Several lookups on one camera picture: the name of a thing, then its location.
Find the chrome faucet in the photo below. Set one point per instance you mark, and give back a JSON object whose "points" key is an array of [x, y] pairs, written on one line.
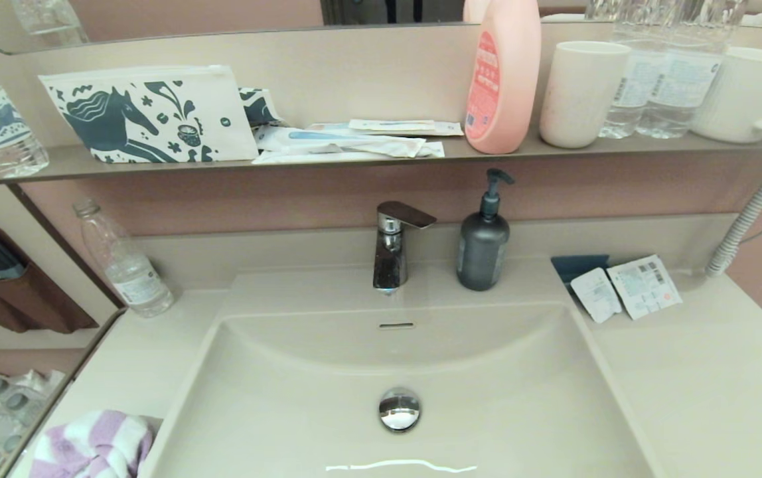
{"points": [[391, 259]]}

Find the purple white striped towel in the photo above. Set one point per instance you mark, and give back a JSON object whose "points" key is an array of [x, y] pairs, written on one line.
{"points": [[92, 445]]}

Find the beige ceramic sink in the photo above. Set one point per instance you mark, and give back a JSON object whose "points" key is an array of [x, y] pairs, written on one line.
{"points": [[288, 392]]}

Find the long white amenity packet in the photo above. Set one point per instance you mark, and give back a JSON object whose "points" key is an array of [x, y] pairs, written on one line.
{"points": [[354, 157]]}

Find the dark grey soap dispenser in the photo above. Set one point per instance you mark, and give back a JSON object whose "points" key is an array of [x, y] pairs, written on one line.
{"points": [[482, 252]]}

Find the white toothbrush packet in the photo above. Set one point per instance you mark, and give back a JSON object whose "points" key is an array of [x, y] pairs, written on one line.
{"points": [[338, 139]]}

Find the flat pale amenity packet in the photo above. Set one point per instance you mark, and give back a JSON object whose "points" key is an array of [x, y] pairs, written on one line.
{"points": [[394, 125]]}

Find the chrome drain stopper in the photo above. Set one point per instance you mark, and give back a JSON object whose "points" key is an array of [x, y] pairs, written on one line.
{"points": [[400, 410]]}

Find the small blue print pouch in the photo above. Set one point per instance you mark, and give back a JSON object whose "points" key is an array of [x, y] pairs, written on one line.
{"points": [[260, 107]]}

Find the dark blue tray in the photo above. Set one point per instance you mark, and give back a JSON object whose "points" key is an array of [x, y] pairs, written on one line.
{"points": [[573, 267]]}

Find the pink lotion bottle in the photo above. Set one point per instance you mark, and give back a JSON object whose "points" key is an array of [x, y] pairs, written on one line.
{"points": [[504, 79]]}

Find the small white sachet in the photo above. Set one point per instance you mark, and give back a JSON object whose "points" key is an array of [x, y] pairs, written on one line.
{"points": [[597, 295]]}

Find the white tumbler cup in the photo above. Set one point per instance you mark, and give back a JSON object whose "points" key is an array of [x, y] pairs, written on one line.
{"points": [[580, 93]]}

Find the slim clear water bottle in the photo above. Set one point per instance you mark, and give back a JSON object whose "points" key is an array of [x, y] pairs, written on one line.
{"points": [[127, 272]]}

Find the white horse print pouch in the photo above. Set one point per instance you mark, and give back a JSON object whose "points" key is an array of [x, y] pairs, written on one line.
{"points": [[152, 114]]}

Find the large white barcode sachet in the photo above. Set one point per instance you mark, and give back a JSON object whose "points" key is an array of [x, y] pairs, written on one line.
{"points": [[645, 287]]}

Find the clear plastic water bottle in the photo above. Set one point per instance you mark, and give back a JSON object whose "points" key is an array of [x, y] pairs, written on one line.
{"points": [[630, 86], [683, 86]]}

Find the wall mirror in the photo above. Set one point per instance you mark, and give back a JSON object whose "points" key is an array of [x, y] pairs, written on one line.
{"points": [[188, 14]]}

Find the beige wall shelf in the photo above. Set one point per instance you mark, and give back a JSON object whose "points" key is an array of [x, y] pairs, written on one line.
{"points": [[56, 164]]}

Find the brown wall pocket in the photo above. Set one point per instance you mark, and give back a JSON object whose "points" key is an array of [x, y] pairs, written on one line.
{"points": [[36, 305]]}

